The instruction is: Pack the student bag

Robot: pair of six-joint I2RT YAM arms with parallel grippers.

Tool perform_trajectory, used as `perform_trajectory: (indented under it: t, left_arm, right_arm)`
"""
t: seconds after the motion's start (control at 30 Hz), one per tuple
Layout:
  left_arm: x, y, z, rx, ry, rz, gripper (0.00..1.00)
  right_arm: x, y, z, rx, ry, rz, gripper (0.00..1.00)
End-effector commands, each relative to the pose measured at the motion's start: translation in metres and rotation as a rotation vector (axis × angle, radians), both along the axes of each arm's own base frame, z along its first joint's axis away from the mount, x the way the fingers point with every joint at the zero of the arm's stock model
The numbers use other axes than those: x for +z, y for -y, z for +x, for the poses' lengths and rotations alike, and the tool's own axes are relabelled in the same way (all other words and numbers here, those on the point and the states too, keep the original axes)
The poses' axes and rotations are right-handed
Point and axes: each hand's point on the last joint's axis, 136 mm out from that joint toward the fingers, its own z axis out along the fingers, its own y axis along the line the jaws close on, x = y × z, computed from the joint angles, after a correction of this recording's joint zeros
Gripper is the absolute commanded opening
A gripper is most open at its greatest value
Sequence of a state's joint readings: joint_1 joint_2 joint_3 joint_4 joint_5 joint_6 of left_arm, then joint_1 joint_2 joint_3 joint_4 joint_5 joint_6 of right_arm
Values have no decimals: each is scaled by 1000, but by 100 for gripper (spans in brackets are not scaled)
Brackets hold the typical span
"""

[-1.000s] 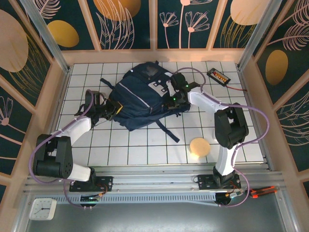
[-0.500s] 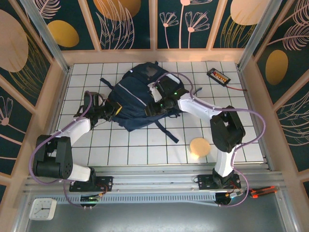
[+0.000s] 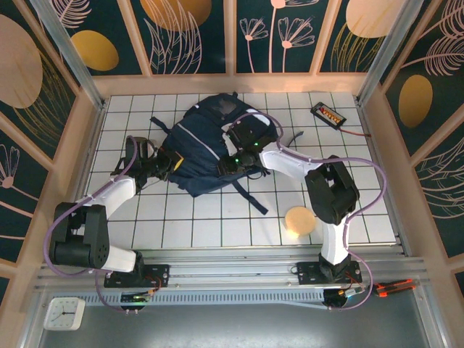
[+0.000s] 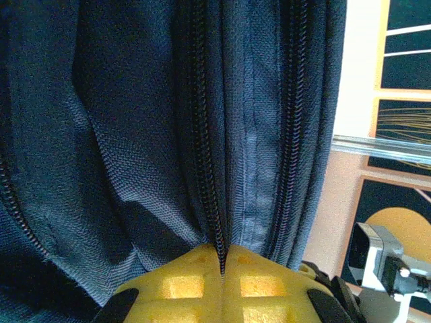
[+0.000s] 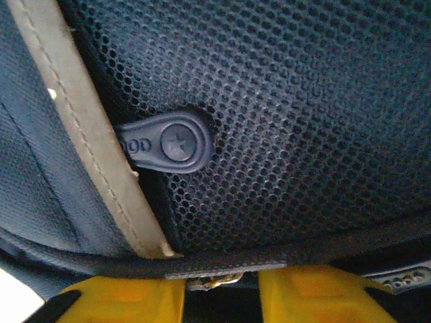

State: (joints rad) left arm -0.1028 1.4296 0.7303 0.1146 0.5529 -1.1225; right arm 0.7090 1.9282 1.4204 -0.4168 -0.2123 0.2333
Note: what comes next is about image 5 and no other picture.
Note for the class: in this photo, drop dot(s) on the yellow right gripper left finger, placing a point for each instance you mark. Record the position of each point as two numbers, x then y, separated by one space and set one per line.
134 303

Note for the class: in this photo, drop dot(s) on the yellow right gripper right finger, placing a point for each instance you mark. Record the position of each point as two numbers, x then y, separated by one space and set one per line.
309 299

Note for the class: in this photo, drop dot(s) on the navy blue backpack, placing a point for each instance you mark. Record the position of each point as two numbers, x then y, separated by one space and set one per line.
269 117

